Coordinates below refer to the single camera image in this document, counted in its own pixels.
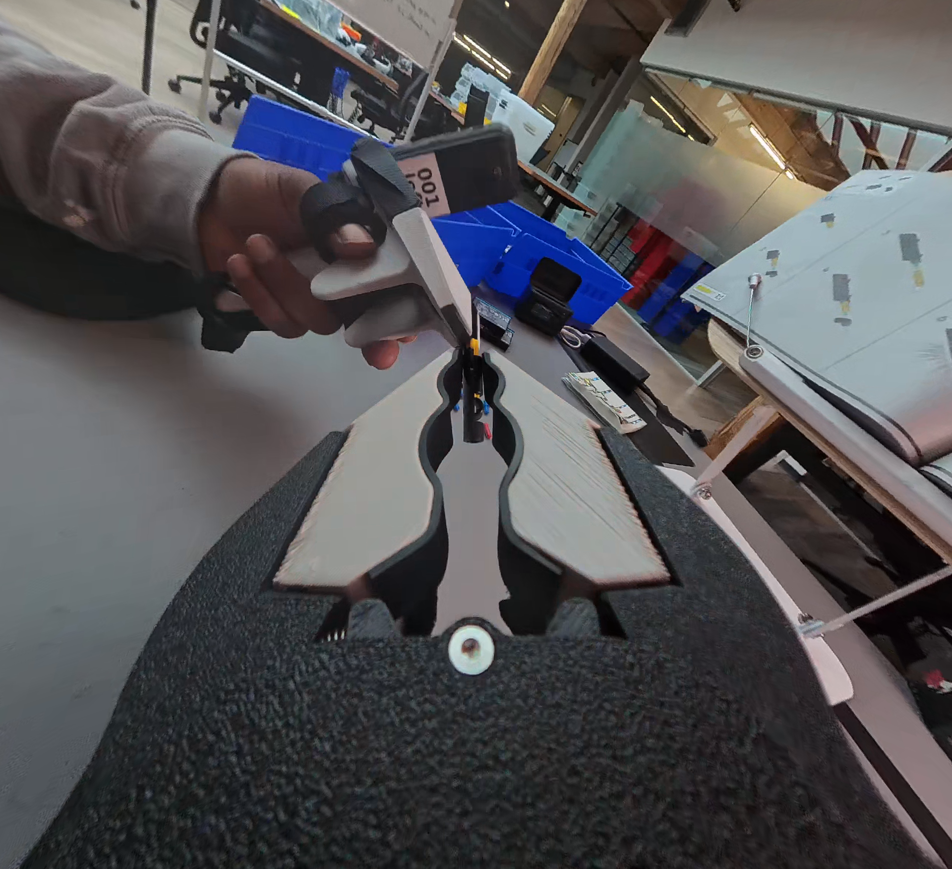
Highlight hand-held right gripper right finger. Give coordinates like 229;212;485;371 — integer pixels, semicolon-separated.
483;352;672;635

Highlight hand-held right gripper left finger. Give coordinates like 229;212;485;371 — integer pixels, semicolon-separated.
274;348;462;635

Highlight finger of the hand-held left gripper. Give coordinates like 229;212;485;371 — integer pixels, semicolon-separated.
389;205;478;349

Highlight black brick beam with pins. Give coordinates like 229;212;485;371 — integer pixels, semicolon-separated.
450;311;493;447

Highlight instruction booklet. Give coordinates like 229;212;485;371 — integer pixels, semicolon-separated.
683;170;952;498

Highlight person's left forearm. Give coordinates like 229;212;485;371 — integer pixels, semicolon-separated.
0;28;246;267

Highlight grey desk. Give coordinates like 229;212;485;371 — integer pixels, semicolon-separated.
0;281;952;869

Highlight person's left hand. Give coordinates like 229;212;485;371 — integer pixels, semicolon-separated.
199;158;417;372

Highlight white plastic storage box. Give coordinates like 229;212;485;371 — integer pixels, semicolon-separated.
494;95;556;163

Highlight holographic sticker sheet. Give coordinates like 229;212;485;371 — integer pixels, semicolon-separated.
561;371;647;435

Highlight black office chair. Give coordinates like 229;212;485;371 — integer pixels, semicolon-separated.
350;73;421;141
167;0;257;126

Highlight black open hard case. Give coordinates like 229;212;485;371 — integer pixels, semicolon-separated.
517;257;583;330

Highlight black power adapter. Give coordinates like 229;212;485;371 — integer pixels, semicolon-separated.
588;337;650;386

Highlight wooden top work table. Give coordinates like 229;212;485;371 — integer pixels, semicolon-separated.
253;0;417;111

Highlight red blue parts drawers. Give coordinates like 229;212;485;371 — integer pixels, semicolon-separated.
588;207;715;345

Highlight wooden book stand white base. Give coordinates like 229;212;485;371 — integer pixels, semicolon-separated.
662;274;952;869

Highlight black tripod pole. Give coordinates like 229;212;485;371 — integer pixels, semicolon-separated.
140;0;163;96

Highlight black toy set box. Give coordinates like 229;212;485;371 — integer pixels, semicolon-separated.
885;631;952;744

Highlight black power cable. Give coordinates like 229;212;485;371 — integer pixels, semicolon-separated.
640;381;708;447

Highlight wooden support post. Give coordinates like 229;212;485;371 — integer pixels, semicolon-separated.
518;0;614;104

